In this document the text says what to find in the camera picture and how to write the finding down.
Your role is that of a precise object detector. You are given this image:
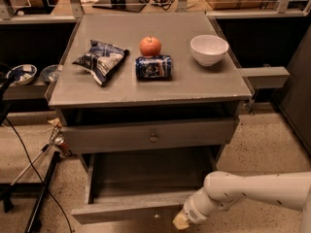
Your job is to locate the grey drawer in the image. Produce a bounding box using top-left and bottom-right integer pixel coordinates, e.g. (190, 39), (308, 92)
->
(62, 117), (239, 154)
(72, 147), (216, 224)

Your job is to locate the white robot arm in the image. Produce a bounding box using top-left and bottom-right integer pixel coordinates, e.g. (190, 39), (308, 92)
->
(173, 171), (311, 233)

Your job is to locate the grey top drawer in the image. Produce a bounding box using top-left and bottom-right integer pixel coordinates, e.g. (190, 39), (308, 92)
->
(62, 117), (239, 154)

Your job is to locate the grey wooden drawer cabinet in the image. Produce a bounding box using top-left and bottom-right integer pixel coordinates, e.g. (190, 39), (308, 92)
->
(45, 11), (255, 167)

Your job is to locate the black floor stand bar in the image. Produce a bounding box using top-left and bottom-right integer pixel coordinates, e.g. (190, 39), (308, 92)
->
(24, 151), (60, 233)

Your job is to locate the blue soda can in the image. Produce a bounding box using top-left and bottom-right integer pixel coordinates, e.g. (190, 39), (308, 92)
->
(135, 55), (173, 79)

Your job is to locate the white bowl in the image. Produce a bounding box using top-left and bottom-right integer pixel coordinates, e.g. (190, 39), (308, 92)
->
(190, 35), (229, 66)

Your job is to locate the red apple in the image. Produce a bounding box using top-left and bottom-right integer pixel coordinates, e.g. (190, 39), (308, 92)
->
(139, 36), (161, 56)

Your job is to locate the blue chip bag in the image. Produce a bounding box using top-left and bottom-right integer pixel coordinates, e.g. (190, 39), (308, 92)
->
(74, 40), (129, 86)

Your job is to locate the small grey bowl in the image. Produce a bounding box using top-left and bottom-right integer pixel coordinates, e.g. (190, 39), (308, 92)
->
(40, 64), (62, 83)

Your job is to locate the bowl with blue contents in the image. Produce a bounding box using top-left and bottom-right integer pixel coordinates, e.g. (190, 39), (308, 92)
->
(7, 64), (37, 85)

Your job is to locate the black monitor stand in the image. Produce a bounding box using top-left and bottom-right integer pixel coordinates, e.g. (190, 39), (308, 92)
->
(92, 0), (147, 13)

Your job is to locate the black floor cable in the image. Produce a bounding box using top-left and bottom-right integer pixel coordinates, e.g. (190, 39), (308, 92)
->
(4, 116), (74, 233)

